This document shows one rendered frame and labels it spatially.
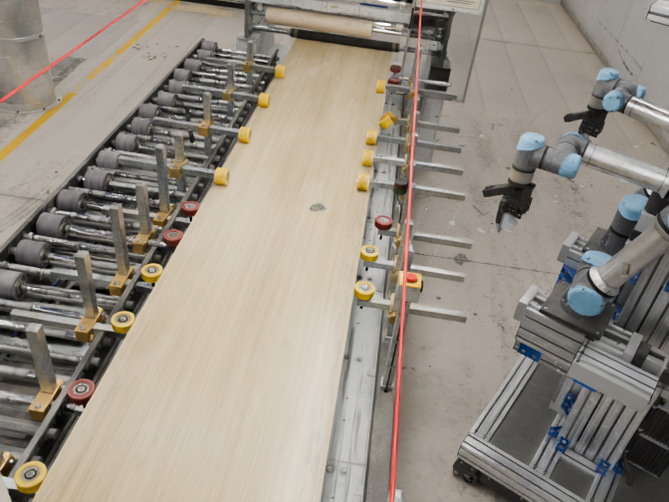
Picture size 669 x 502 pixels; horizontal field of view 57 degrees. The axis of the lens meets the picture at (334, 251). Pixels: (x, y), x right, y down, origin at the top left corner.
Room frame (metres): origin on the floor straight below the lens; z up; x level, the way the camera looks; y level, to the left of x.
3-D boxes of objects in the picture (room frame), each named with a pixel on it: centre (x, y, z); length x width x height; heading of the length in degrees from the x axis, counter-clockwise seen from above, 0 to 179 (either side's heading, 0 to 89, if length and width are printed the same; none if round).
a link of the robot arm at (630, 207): (2.19, -1.18, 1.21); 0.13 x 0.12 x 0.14; 141
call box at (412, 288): (1.57, -0.25, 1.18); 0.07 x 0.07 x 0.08; 87
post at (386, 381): (1.57, -0.25, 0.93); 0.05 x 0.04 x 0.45; 177
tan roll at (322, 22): (4.71, 0.12, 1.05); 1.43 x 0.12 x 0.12; 87
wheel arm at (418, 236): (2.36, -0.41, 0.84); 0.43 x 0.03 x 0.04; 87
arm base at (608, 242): (2.18, -1.17, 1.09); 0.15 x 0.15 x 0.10
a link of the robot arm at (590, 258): (1.76, -0.91, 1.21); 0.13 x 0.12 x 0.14; 156
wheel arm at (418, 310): (1.87, -0.33, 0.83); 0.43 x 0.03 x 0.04; 87
